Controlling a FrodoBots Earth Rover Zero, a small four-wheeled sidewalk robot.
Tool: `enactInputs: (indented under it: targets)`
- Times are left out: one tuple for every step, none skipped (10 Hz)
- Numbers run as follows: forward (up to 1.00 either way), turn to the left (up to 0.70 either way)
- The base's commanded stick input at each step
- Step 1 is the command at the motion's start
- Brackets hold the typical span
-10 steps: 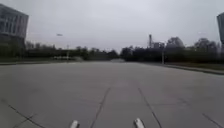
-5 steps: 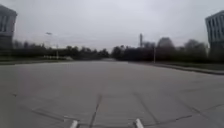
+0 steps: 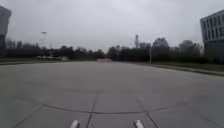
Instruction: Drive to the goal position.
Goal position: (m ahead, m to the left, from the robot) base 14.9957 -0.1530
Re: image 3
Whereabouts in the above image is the grey concrete pavement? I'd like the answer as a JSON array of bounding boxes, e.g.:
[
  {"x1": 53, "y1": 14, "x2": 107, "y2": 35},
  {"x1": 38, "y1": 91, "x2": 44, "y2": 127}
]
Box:
[{"x1": 0, "y1": 59, "x2": 224, "y2": 128}]

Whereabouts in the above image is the tall tower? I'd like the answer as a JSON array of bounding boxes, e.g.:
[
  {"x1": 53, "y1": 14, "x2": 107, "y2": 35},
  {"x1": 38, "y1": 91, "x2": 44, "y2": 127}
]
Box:
[{"x1": 134, "y1": 34, "x2": 140, "y2": 49}]

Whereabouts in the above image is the row of trees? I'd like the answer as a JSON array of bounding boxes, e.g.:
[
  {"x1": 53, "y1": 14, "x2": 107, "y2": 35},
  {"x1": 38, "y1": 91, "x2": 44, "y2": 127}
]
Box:
[
  {"x1": 107, "y1": 37, "x2": 224, "y2": 64},
  {"x1": 0, "y1": 39, "x2": 106, "y2": 62}
]

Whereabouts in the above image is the row of parked vehicles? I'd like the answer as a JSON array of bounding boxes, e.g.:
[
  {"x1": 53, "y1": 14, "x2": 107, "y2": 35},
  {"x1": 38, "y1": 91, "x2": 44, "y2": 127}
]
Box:
[{"x1": 35, "y1": 54, "x2": 70, "y2": 62}]

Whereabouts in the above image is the robot's own part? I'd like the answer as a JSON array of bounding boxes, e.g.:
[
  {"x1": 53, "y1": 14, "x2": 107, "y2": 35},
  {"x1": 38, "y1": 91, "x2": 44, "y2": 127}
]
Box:
[
  {"x1": 133, "y1": 119, "x2": 145, "y2": 128},
  {"x1": 69, "y1": 119, "x2": 81, "y2": 128}
]

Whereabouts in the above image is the tall lamp pole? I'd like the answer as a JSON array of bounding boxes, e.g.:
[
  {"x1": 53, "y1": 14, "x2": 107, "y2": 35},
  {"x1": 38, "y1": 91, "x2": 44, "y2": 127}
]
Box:
[{"x1": 40, "y1": 31, "x2": 48, "y2": 50}]

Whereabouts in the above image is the grass strip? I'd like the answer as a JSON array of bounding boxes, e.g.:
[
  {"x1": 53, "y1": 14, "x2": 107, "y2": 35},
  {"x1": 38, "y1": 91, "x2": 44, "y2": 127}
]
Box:
[
  {"x1": 133, "y1": 60, "x2": 224, "y2": 76},
  {"x1": 0, "y1": 58, "x2": 64, "y2": 66}
]

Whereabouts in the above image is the grey building with windows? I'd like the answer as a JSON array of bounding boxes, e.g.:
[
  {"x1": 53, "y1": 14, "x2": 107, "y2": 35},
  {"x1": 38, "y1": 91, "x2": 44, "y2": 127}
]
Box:
[{"x1": 199, "y1": 9, "x2": 224, "y2": 63}]

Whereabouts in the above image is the dark building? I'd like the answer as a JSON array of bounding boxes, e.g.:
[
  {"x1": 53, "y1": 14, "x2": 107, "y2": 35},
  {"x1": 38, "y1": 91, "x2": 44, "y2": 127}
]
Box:
[{"x1": 0, "y1": 5, "x2": 12, "y2": 51}]

